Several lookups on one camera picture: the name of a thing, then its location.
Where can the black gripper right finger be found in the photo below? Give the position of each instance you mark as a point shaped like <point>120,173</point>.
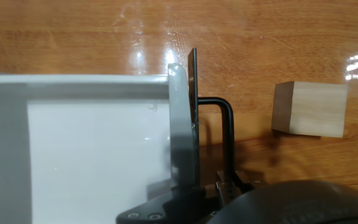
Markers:
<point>241,188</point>

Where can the large pale wooden cube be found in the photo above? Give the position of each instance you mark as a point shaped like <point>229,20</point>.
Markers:
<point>315,109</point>

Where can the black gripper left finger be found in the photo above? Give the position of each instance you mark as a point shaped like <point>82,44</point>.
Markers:
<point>166,208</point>

